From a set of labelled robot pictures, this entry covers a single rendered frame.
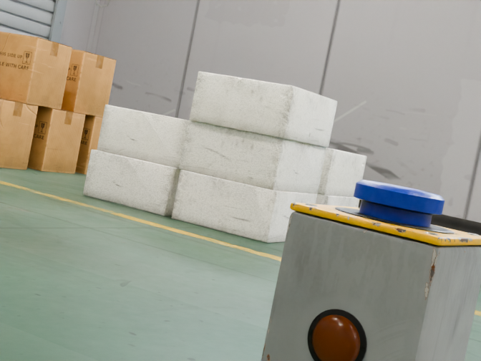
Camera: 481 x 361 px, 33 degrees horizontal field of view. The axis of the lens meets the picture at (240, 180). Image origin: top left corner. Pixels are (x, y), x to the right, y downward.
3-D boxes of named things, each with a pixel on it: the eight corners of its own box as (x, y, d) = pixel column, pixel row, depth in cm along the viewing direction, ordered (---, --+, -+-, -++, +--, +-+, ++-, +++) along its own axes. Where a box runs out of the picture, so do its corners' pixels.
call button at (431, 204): (417, 241, 34) (427, 193, 34) (333, 220, 36) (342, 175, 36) (448, 241, 38) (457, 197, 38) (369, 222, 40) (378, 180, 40)
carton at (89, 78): (106, 117, 420) (117, 59, 419) (73, 112, 400) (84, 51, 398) (64, 109, 436) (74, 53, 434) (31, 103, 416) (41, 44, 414)
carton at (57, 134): (74, 173, 406) (86, 114, 405) (41, 171, 385) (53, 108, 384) (31, 162, 420) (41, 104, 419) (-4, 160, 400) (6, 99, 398)
